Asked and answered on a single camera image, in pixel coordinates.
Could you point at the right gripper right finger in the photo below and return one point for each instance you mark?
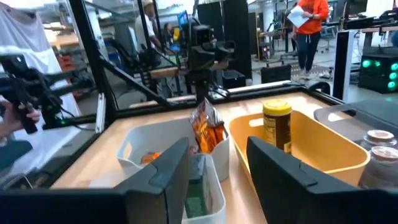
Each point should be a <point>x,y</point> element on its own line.
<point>311,205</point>

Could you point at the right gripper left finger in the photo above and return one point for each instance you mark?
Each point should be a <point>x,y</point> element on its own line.
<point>93,207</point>

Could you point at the small cork-lid glass jar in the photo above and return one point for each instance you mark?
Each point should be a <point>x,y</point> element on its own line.
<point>381,168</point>
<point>379,138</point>

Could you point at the yellow-lid brown spice jar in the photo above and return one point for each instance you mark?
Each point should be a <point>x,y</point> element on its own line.
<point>276,127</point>

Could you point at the green spice tin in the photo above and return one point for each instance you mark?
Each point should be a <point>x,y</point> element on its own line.
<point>199,186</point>

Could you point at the orange brown spice packet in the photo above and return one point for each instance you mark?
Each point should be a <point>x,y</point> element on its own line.
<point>206,130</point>

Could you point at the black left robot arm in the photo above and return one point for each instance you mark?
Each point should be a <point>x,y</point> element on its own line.
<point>202,62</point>

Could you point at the yellow plastic bin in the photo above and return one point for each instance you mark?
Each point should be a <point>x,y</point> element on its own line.
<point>326,149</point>

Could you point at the clear plastic bin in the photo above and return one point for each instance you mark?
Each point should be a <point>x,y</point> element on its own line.
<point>217,199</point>

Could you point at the white plastic bin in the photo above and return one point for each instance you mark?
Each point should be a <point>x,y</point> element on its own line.
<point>155,137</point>

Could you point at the dark grey plastic bin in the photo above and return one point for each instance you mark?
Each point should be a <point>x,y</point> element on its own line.
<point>367,115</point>

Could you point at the person's hand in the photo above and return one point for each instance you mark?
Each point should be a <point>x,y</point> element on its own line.
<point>15,119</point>

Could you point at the black equipment box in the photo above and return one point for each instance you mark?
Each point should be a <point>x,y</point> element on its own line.
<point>275,73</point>

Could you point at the black handheld controller device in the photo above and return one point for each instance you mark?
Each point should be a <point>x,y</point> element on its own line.
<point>34,84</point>

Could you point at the black computer green lights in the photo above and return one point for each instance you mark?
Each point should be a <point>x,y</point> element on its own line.
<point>379,74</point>

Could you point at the black case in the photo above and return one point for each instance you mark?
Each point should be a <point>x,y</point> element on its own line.
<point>234,79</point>

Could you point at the wooden bench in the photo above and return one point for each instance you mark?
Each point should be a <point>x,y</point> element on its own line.
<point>164,72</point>

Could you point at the person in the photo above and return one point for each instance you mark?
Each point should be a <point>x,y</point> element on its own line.
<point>147,25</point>
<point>311,37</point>
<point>28,34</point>

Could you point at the wooden workbench grey legs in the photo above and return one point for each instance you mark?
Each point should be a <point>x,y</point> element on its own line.
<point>377,30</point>

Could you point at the white paper sheet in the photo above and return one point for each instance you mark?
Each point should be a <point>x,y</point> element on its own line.
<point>297,16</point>

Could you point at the black partition screen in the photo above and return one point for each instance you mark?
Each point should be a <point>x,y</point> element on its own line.
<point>233,31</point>

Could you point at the black post white base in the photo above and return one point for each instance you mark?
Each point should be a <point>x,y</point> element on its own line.
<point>342,65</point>

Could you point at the black aluminium table frame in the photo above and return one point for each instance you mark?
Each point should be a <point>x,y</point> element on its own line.
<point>90,62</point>

